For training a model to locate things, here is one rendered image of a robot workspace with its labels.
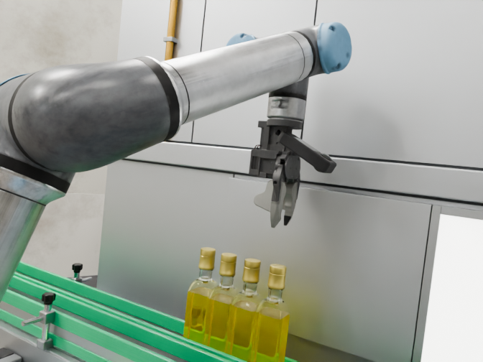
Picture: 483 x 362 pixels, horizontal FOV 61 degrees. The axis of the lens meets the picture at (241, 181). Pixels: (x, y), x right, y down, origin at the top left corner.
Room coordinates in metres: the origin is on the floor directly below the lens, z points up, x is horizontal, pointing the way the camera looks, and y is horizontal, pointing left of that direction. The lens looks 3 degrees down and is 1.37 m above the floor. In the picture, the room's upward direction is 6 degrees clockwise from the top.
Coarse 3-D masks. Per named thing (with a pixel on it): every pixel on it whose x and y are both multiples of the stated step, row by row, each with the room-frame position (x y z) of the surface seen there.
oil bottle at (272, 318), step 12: (264, 300) 0.82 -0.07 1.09; (264, 312) 0.80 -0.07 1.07; (276, 312) 0.79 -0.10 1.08; (288, 312) 0.82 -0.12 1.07; (264, 324) 0.80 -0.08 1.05; (276, 324) 0.79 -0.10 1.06; (288, 324) 0.83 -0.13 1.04; (264, 336) 0.80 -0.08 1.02; (276, 336) 0.79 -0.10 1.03; (252, 348) 0.81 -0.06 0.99; (264, 348) 0.80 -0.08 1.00; (276, 348) 0.79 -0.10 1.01; (252, 360) 0.81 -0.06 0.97; (264, 360) 0.80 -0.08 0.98; (276, 360) 0.79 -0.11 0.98
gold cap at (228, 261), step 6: (222, 258) 0.87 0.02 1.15; (228, 258) 0.86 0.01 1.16; (234, 258) 0.87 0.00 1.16; (222, 264) 0.87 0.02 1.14; (228, 264) 0.86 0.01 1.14; (234, 264) 0.87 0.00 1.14; (222, 270) 0.87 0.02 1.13; (228, 270) 0.86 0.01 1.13; (234, 270) 0.87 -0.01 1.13; (228, 276) 0.86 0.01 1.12
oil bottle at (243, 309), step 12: (240, 300) 0.83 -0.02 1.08; (252, 300) 0.83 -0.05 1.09; (240, 312) 0.83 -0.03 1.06; (252, 312) 0.82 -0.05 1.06; (240, 324) 0.83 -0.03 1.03; (252, 324) 0.82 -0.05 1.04; (228, 336) 0.84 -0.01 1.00; (240, 336) 0.82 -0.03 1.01; (252, 336) 0.82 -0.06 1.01; (228, 348) 0.84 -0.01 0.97; (240, 348) 0.82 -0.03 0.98
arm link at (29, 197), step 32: (0, 96) 0.46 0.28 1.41; (0, 128) 0.45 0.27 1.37; (0, 160) 0.44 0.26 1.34; (32, 160) 0.44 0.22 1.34; (0, 192) 0.45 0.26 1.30; (32, 192) 0.46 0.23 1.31; (64, 192) 0.50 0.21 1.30; (0, 224) 0.44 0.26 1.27; (32, 224) 0.48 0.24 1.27; (0, 256) 0.45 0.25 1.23; (0, 288) 0.45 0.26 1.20
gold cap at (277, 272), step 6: (270, 264) 0.83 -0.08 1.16; (276, 264) 0.83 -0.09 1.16; (270, 270) 0.82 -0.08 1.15; (276, 270) 0.81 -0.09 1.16; (282, 270) 0.81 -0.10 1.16; (270, 276) 0.82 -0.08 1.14; (276, 276) 0.81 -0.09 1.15; (282, 276) 0.81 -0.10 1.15; (270, 282) 0.81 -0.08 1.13; (276, 282) 0.81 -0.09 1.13; (282, 282) 0.81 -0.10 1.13; (270, 288) 0.81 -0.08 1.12; (276, 288) 0.81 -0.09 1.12; (282, 288) 0.81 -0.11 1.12
